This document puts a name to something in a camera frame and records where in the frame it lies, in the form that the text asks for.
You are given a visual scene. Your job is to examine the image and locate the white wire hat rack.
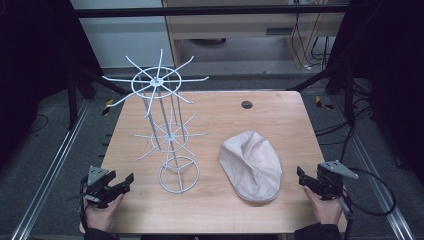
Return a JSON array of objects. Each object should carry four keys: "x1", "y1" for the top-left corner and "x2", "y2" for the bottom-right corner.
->
[{"x1": 101, "y1": 48, "x2": 210, "y2": 195}]

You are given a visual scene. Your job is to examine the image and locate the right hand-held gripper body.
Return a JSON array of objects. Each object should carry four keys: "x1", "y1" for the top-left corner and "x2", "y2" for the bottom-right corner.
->
[{"x1": 315, "y1": 159, "x2": 360, "y2": 202}]

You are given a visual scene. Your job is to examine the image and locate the black hanging desk cables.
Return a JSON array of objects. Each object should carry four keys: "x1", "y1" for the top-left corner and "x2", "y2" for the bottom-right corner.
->
[{"x1": 290, "y1": 12, "x2": 332, "y2": 71}]

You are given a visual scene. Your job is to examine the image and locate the white cabinet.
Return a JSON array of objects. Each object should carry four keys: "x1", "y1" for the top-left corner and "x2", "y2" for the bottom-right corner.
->
[{"x1": 70, "y1": 0, "x2": 175, "y2": 70}]

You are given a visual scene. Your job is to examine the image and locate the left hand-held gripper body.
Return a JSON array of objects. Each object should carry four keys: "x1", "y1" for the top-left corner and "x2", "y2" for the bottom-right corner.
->
[{"x1": 84, "y1": 165, "x2": 122, "y2": 210}]

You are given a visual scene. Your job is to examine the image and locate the person's left hand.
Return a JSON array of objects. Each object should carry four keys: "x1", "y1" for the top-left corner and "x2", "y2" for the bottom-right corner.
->
[{"x1": 82, "y1": 193, "x2": 125, "y2": 232}]

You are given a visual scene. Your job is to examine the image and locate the black curtain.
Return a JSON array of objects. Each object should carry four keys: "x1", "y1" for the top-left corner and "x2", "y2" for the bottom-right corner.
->
[
  {"x1": 324, "y1": 0, "x2": 424, "y2": 184},
  {"x1": 0, "y1": 0, "x2": 104, "y2": 168}
]

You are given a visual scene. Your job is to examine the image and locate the beige cap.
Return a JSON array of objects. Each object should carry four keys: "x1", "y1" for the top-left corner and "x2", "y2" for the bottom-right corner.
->
[{"x1": 218, "y1": 130, "x2": 284, "y2": 203}]

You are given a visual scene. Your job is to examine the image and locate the black horizontal frame bar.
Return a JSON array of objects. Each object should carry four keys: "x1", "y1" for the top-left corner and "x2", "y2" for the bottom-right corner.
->
[{"x1": 73, "y1": 4, "x2": 350, "y2": 19}]

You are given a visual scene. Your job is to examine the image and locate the person's right hand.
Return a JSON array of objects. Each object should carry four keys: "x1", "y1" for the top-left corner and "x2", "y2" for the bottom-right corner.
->
[{"x1": 302, "y1": 185, "x2": 345, "y2": 226}]

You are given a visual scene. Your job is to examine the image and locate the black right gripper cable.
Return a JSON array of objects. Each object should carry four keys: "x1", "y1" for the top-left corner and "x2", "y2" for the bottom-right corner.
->
[{"x1": 339, "y1": 167, "x2": 397, "y2": 240}]

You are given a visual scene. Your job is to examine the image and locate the yellow black tape piece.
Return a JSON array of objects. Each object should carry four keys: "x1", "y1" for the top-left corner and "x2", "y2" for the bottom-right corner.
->
[
  {"x1": 101, "y1": 98, "x2": 116, "y2": 117},
  {"x1": 314, "y1": 95, "x2": 335, "y2": 111}
]

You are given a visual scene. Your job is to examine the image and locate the aluminium floor rail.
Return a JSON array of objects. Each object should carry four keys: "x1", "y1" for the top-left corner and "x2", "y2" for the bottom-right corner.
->
[
  {"x1": 10, "y1": 99, "x2": 92, "y2": 240},
  {"x1": 332, "y1": 96, "x2": 416, "y2": 240}
]

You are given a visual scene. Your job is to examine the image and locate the black floor cables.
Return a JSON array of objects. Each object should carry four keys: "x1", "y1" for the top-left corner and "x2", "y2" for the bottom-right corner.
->
[{"x1": 314, "y1": 78, "x2": 378, "y2": 164}]

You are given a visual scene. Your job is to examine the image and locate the black metal stand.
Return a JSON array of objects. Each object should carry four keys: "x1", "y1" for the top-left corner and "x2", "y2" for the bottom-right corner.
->
[
  {"x1": 287, "y1": 65, "x2": 357, "y2": 128},
  {"x1": 65, "y1": 65, "x2": 132, "y2": 132}
]

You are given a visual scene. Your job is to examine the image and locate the light wooden desk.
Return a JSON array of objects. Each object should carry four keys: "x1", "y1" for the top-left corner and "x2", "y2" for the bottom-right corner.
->
[{"x1": 161, "y1": 0, "x2": 352, "y2": 70}]

